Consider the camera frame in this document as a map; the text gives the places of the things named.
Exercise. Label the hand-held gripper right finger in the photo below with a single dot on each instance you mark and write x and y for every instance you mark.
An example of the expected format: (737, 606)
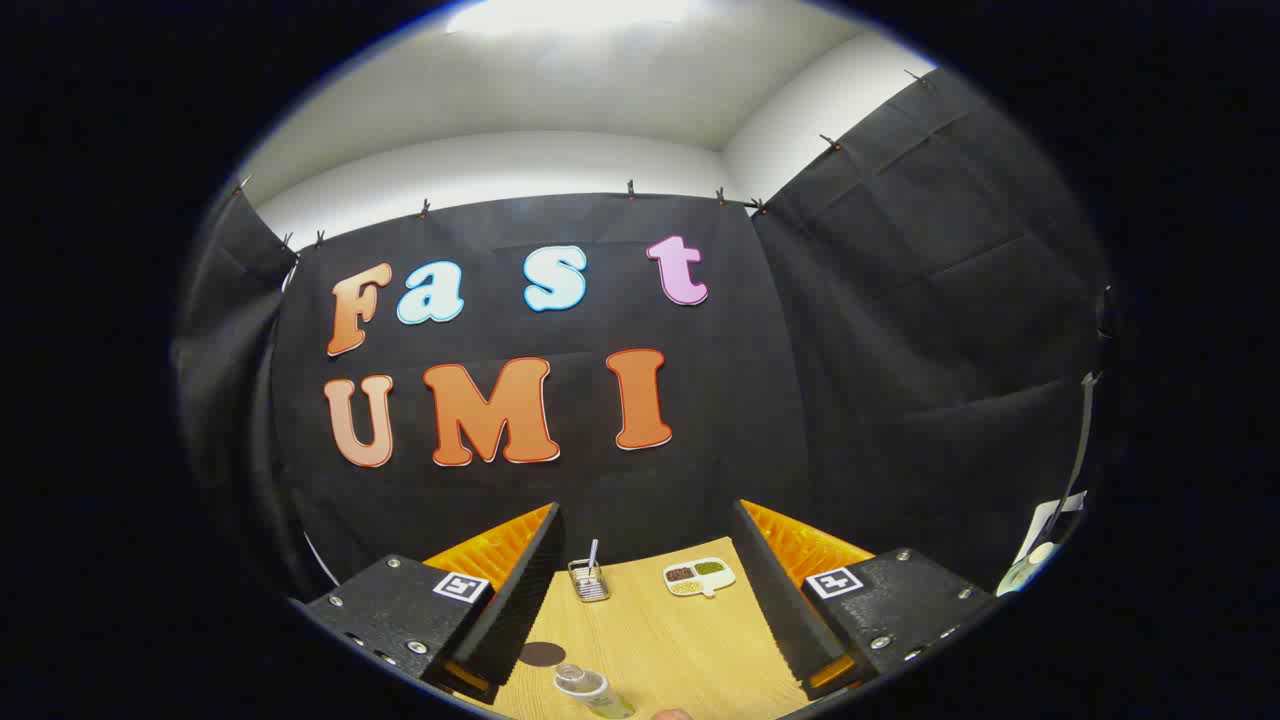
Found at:
(770, 600)

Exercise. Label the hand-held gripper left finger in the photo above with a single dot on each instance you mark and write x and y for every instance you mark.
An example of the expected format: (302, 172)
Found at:
(520, 590)

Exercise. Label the dark round coaster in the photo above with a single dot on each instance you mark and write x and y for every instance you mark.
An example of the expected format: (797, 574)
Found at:
(542, 655)

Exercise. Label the clear plastic juice bottle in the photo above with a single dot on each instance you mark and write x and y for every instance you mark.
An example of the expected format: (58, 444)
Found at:
(598, 692)

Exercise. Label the white divided dish with beans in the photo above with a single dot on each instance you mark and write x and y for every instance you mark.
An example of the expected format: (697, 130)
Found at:
(700, 576)

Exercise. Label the silver spoon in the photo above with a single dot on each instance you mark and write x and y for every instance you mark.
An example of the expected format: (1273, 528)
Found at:
(593, 555)

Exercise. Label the wooden table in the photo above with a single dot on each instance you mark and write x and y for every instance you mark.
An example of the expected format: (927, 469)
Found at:
(670, 640)

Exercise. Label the pale plastic container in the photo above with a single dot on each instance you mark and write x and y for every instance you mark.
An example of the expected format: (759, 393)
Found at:
(1025, 572)

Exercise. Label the white paper sheet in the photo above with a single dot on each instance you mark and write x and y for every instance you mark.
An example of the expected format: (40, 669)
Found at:
(1045, 515)

